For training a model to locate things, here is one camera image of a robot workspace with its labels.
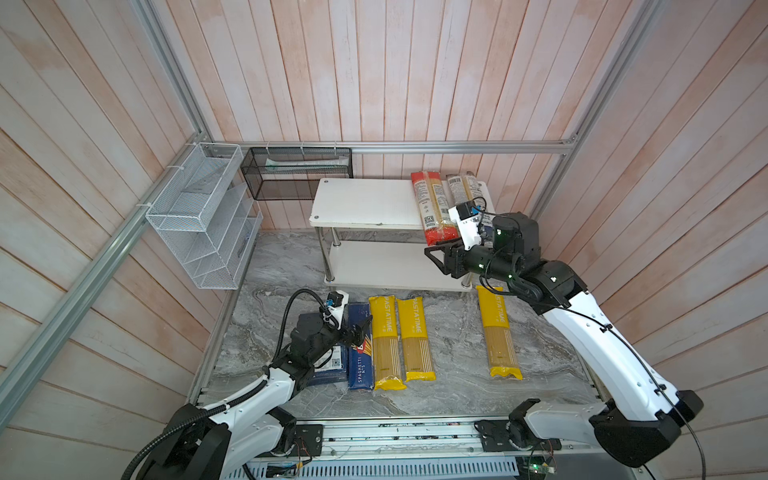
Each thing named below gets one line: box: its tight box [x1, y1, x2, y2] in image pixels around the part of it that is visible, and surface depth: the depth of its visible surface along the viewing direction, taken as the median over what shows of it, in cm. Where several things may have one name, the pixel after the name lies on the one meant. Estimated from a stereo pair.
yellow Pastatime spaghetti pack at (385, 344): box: [368, 295, 407, 391], surface depth 89 cm
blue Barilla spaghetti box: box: [347, 303, 374, 391], surface depth 85 cm
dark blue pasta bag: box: [308, 344, 349, 386], surface depth 80 cm
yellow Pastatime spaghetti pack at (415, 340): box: [397, 297, 436, 383], surface depth 90 cm
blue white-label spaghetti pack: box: [446, 171, 494, 239], surface depth 83 cm
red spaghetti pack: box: [411, 171, 459, 246], surface depth 78 cm
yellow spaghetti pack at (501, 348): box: [476, 286, 523, 380], surface depth 89 cm
